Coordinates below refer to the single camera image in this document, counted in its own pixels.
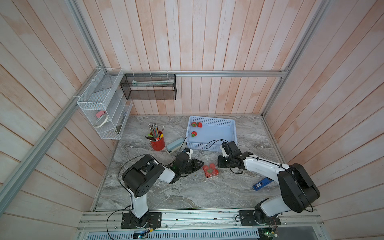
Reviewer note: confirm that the pink sticky note pad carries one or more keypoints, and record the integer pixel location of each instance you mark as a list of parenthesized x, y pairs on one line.
[(99, 114)]

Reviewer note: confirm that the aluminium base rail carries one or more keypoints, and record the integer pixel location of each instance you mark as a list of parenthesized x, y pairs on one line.
[(193, 220)]

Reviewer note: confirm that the black mesh wall basket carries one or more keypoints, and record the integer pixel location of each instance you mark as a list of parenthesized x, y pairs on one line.
[(149, 87)]

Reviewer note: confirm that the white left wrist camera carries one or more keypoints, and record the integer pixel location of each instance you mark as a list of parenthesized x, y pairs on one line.
[(189, 152)]

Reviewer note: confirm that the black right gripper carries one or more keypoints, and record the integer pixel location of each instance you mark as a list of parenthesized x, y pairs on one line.
[(219, 161)]

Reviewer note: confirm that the white tape roll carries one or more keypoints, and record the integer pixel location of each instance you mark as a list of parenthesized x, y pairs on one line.
[(101, 121)]

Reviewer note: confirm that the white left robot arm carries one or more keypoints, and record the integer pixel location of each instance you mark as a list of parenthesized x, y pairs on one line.
[(142, 175)]

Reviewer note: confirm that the white wire mesh shelf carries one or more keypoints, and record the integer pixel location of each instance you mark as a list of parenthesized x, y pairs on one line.
[(104, 93)]

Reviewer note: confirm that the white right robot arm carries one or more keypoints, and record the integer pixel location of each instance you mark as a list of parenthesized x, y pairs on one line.
[(298, 191)]

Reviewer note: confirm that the light blue perforated plastic basket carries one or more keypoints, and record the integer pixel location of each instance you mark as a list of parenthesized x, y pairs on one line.
[(214, 132)]

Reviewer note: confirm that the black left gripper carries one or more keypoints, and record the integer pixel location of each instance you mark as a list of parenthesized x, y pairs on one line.
[(195, 164)]

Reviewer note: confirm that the blue small card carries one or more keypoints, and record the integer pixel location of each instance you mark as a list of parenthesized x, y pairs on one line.
[(258, 186)]

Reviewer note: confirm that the red metal pencil bucket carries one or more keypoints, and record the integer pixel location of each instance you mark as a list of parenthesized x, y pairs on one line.
[(160, 144)]

